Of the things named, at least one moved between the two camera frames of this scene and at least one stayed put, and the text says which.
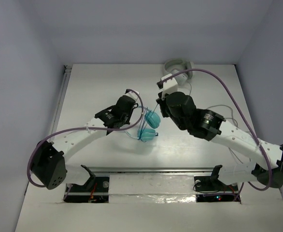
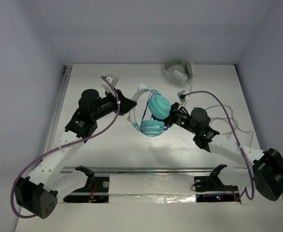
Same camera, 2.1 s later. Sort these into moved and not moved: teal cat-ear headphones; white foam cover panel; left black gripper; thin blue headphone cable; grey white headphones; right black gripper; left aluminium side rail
Moved: right black gripper; teal cat-ear headphones; thin blue headphone cable; left black gripper
Not moved: left aluminium side rail; white foam cover panel; grey white headphones
